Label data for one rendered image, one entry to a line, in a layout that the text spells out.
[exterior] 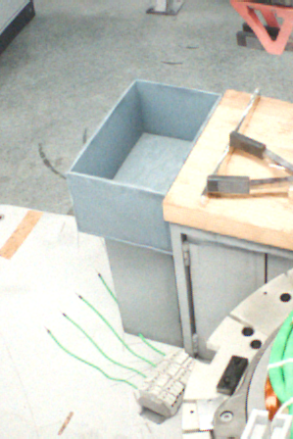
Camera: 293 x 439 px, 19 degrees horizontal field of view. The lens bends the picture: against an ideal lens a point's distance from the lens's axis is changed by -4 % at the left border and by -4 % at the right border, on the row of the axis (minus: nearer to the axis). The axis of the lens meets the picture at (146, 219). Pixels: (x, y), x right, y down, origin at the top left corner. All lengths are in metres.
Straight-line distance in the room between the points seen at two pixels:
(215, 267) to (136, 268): 0.12
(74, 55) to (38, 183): 0.66
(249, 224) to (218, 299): 0.14
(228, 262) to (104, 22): 2.37
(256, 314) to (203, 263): 0.20
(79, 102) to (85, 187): 1.89
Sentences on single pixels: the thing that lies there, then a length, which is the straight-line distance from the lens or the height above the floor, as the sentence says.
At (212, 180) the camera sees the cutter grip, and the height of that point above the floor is 1.09.
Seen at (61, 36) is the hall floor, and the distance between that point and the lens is 3.13.
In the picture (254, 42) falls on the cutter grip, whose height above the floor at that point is 1.18.
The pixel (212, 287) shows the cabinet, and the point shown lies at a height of 0.95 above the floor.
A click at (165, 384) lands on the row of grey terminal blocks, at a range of 0.98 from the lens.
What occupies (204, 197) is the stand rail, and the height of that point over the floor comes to 1.08.
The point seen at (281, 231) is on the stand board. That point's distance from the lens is 0.79.
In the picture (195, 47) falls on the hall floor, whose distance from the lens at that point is 2.95.
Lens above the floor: 1.63
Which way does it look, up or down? 45 degrees down
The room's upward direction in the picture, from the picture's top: 9 degrees counter-clockwise
